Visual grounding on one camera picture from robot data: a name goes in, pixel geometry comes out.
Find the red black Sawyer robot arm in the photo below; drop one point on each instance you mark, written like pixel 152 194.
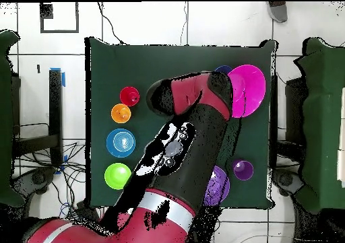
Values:
pixel 199 151

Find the small dark blue plastic bowl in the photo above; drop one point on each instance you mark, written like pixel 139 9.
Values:
pixel 223 70

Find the red plastic cup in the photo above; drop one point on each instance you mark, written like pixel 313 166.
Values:
pixel 126 93

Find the large pink plastic bowl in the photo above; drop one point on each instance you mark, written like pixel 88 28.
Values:
pixel 250 92

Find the dark square floor frame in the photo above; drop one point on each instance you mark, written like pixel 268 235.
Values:
pixel 45 11

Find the gray shoe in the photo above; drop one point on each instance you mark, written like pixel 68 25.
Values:
pixel 279 12

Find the orange plastic cup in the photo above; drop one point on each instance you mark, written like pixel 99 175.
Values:
pixel 121 113

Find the purple plastic cup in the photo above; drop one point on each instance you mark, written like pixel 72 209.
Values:
pixel 244 171

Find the black power adapter box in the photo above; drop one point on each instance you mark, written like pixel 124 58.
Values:
pixel 85 212

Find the green plastic bowl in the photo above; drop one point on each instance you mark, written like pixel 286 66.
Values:
pixel 116 176

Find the green cloth covered side table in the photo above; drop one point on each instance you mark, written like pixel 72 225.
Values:
pixel 320 119
pixel 5 119

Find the shallow light blue plastic bowl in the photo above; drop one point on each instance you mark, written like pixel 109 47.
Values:
pixel 120 142

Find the purple plastic bowl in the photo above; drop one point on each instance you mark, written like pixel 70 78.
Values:
pixel 219 191

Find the dark green tablecloth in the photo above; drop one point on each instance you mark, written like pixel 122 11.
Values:
pixel 134 65

